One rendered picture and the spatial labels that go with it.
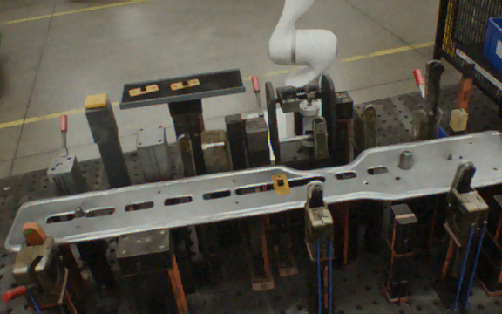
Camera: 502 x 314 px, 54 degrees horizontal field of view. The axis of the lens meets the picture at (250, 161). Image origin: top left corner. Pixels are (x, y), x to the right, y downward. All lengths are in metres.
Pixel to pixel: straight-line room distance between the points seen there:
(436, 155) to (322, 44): 0.52
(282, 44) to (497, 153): 0.73
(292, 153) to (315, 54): 0.36
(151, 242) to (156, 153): 0.30
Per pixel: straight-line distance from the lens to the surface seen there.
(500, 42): 1.88
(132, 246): 1.18
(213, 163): 1.39
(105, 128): 1.56
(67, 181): 1.46
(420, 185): 1.33
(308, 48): 1.66
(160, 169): 1.40
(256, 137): 1.41
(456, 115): 1.52
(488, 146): 1.52
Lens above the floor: 1.81
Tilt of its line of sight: 35 degrees down
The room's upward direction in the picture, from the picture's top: 6 degrees counter-clockwise
